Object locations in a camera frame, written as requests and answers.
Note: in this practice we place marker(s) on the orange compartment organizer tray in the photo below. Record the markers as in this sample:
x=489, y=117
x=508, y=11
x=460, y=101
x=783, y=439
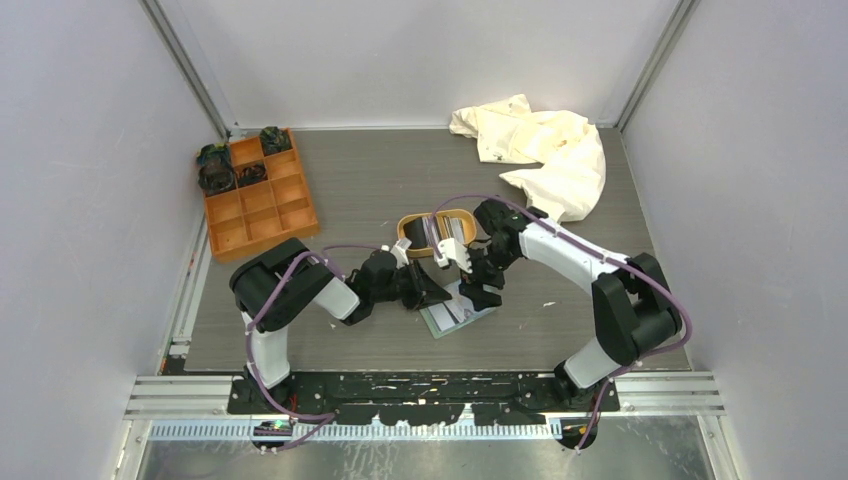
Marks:
x=257, y=202

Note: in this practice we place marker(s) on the tan oval card tray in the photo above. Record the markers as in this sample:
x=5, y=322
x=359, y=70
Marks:
x=470, y=226

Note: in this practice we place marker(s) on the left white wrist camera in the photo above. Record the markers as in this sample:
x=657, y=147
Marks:
x=399, y=251

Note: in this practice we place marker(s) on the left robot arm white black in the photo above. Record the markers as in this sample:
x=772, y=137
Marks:
x=272, y=289

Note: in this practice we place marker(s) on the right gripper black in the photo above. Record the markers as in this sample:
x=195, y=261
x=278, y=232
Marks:
x=479, y=297

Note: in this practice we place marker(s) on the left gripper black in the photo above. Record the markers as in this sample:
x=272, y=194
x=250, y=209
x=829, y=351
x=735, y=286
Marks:
x=420, y=281

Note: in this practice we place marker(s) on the dark bundle outside tray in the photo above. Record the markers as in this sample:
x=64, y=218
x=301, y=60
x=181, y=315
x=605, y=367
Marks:
x=218, y=153

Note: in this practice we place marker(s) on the stack of credit cards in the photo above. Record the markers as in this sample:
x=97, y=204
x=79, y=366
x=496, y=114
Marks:
x=421, y=230

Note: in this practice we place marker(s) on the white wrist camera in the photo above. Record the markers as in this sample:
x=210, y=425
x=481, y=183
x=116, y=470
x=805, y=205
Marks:
x=399, y=251
x=449, y=251

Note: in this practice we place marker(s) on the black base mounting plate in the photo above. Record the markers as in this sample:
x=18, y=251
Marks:
x=422, y=398

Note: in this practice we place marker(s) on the white credit card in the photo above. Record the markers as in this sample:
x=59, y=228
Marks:
x=449, y=314

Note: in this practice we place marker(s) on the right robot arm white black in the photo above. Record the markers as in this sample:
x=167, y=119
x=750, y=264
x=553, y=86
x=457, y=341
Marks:
x=633, y=311

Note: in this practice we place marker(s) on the green card holder wallet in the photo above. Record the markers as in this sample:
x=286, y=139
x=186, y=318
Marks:
x=453, y=288

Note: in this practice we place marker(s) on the cream crumpled cloth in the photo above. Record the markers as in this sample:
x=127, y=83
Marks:
x=559, y=155

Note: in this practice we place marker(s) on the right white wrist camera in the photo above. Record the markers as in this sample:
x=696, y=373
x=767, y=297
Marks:
x=449, y=251

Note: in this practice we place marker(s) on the dark bundle top compartment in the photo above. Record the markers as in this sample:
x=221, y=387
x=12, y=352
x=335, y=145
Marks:
x=274, y=140

